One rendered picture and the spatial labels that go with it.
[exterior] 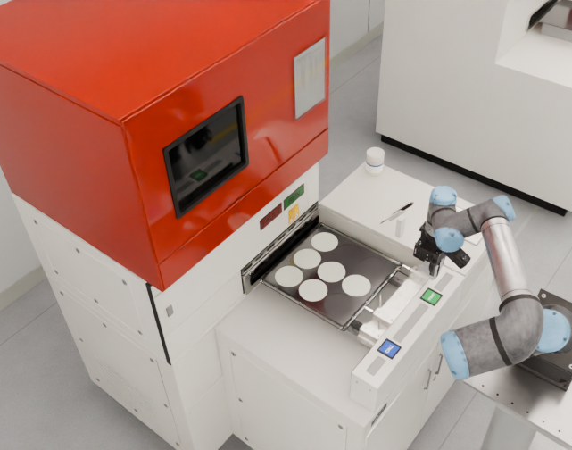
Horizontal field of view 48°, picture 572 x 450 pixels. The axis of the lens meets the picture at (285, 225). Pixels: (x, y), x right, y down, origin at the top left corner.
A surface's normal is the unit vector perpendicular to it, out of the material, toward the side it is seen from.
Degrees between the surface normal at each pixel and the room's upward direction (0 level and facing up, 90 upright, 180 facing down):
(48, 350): 0
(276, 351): 0
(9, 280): 90
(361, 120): 0
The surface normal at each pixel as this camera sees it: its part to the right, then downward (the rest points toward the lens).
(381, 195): -0.04, -0.72
